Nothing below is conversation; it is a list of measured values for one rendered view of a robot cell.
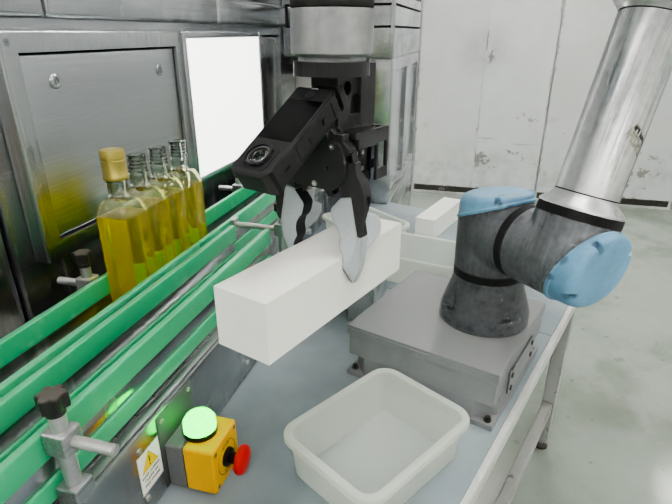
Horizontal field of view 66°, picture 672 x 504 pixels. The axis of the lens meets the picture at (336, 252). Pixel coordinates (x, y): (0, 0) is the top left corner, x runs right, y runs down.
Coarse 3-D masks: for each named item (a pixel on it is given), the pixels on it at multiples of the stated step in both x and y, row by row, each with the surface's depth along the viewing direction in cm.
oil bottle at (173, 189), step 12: (156, 180) 86; (168, 180) 86; (168, 192) 86; (180, 192) 89; (168, 204) 86; (180, 204) 89; (180, 216) 89; (180, 228) 90; (180, 240) 90; (180, 252) 91
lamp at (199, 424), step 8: (200, 408) 69; (208, 408) 69; (192, 416) 68; (200, 416) 67; (208, 416) 68; (184, 424) 67; (192, 424) 67; (200, 424) 67; (208, 424) 67; (216, 424) 69; (184, 432) 67; (192, 432) 67; (200, 432) 67; (208, 432) 67; (216, 432) 69; (192, 440) 67; (200, 440) 67
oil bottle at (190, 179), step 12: (192, 168) 94; (180, 180) 90; (192, 180) 92; (192, 192) 92; (192, 204) 92; (192, 216) 93; (204, 216) 97; (192, 228) 94; (204, 228) 98; (192, 240) 94
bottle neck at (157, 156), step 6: (150, 150) 84; (156, 150) 84; (162, 150) 85; (150, 156) 85; (156, 156) 85; (162, 156) 85; (150, 162) 85; (156, 162) 85; (162, 162) 85; (156, 168) 85; (162, 168) 86; (156, 174) 86; (162, 174) 86; (168, 174) 87
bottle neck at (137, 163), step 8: (128, 160) 80; (136, 160) 79; (144, 160) 80; (128, 168) 80; (136, 168) 80; (144, 168) 80; (136, 176) 80; (144, 176) 81; (136, 184) 81; (144, 184) 81
